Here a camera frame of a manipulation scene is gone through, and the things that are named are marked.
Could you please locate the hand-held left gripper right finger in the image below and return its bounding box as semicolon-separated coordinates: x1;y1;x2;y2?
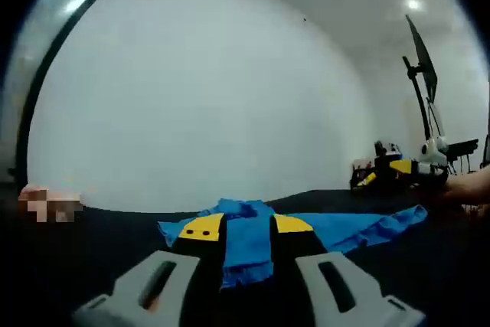
269;214;426;327

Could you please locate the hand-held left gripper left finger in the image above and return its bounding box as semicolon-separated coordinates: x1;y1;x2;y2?
72;211;226;327

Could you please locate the blue cloth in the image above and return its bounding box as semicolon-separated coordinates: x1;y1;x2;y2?
156;198;429;293

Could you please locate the black monitor on stand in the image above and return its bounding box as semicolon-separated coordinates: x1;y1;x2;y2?
401;15;440;140

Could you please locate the black door frame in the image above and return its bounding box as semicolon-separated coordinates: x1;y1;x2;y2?
9;0;141;186

